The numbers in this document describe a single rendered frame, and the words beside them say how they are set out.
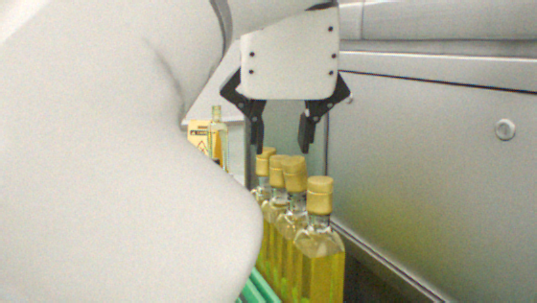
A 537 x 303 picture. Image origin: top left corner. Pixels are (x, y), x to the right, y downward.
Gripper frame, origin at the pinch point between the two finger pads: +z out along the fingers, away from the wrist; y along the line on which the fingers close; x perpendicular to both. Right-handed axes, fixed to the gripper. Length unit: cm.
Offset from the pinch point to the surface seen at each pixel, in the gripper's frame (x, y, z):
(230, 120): -557, -34, 293
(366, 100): -14.2, -15.7, 2.2
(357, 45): -23.3, -16.1, -3.3
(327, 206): 1.1, -6.7, 10.2
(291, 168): -5.1, -3.0, 8.3
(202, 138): -302, 10, 177
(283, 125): -45, -10, 23
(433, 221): 4.0, -20.1, 10.8
